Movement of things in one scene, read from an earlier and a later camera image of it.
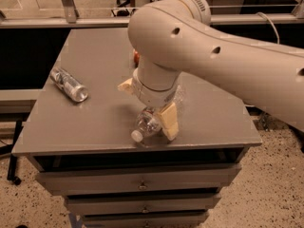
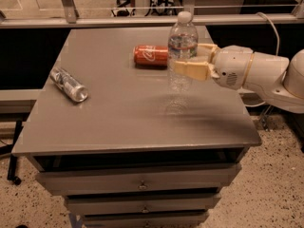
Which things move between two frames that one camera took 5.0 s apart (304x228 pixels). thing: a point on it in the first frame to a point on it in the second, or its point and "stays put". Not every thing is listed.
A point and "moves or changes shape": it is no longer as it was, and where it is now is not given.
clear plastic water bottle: x=149 y=122 moves or changes shape
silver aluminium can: x=68 y=85 stays put
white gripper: x=151 y=96 to x=230 y=66
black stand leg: x=12 y=165 stays put
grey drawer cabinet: x=84 y=150 stays put
